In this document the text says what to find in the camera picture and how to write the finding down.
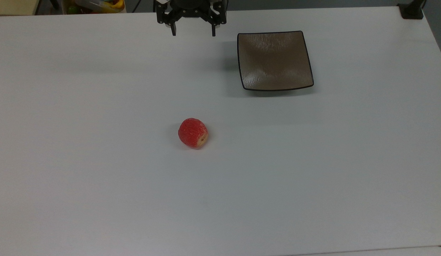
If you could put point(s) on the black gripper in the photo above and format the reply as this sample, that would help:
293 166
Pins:
189 8

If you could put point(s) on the red apple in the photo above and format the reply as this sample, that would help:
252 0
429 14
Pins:
192 133

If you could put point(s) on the square brown ceramic plate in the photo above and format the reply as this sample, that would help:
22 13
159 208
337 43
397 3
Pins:
274 61

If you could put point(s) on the box of colourful toys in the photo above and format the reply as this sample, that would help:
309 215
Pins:
94 5

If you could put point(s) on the beige cabinet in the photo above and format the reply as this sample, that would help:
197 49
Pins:
14 6

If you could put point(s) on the black camera stand clamp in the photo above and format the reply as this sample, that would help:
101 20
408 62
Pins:
411 10

